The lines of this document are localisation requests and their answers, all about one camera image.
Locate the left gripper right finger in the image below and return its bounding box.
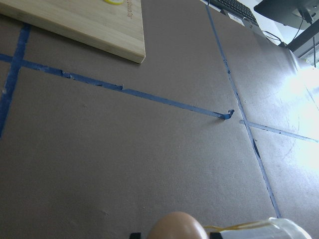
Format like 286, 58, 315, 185
209, 232, 222, 239

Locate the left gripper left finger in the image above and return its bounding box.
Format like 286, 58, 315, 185
130, 233, 142, 239

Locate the brown egg from bowl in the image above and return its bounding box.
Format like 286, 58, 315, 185
147, 212, 208, 239

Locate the clear plastic egg box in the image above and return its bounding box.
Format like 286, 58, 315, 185
204, 217, 311, 239

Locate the bamboo cutting board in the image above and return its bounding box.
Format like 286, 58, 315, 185
0, 0, 146, 63

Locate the black keyboard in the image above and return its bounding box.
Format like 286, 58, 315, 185
210, 0, 257, 25

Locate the lemon slice four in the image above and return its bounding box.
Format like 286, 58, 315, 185
104, 0, 124, 5

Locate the black computer monitor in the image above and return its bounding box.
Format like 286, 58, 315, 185
254, 0, 319, 29

